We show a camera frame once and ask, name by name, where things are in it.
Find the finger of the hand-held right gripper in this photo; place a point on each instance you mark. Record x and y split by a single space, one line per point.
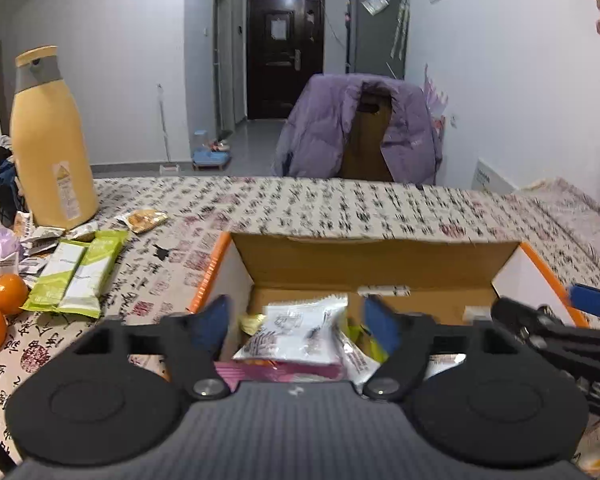
530 320
595 297

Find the heap of small sachets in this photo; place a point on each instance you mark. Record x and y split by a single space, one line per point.
35 240

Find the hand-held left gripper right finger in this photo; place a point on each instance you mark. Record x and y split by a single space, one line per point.
380 322

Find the pink snack packet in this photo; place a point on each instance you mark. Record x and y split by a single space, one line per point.
280 371

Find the yellow thermos bottle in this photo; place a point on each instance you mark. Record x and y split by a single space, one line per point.
50 150

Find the folding drying rack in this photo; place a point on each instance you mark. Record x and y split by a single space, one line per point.
436 105

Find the white sketch-print snack packet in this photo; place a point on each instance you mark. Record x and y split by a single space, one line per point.
292 332

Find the small yellow snack packet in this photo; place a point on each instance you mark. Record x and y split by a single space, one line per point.
142 220

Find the green and white snack packet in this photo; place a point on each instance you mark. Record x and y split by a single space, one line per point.
57 277
94 275

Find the clear plastic bag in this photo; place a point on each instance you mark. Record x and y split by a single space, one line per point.
375 2

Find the wooden chair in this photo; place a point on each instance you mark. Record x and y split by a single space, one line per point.
370 145

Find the dark entrance door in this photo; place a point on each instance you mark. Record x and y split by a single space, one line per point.
285 55

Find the grey refrigerator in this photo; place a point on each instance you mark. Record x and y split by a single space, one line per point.
377 32

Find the hanging umbrellas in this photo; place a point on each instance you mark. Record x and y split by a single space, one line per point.
401 25

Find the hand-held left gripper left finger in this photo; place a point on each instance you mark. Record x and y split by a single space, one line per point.
212 325

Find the blue stool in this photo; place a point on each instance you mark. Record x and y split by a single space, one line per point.
210 154

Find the silver white snack packet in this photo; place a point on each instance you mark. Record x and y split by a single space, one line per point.
356 360

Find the orange cardboard box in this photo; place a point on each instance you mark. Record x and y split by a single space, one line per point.
370 265

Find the purple puffer jacket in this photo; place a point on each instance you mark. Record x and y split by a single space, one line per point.
320 130

